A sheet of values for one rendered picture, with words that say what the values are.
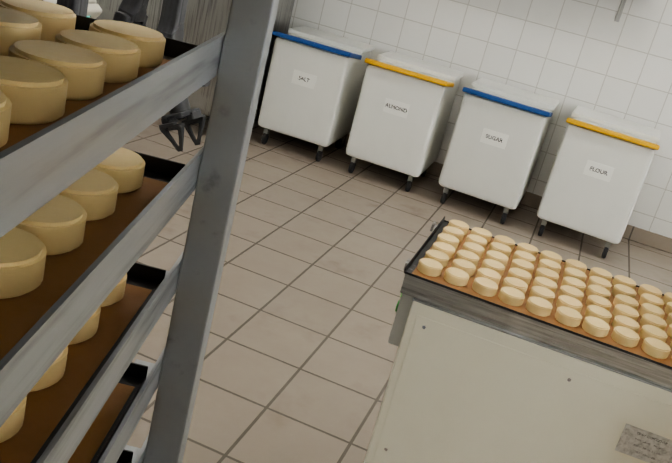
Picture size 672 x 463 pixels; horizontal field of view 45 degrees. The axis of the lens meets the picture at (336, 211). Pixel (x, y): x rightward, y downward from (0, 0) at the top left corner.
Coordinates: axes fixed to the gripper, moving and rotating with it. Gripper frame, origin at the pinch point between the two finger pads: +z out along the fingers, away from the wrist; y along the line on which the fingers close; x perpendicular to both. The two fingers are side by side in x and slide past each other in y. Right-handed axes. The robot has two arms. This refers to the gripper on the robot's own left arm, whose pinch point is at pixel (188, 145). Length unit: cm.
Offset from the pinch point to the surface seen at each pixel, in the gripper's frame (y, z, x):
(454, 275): -39, 31, -76
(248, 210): 184, 56, 84
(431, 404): -38, 60, -66
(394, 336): -34, 46, -59
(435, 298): -37, 36, -70
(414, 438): -38, 67, -60
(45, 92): -160, -18, -89
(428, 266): -39, 29, -71
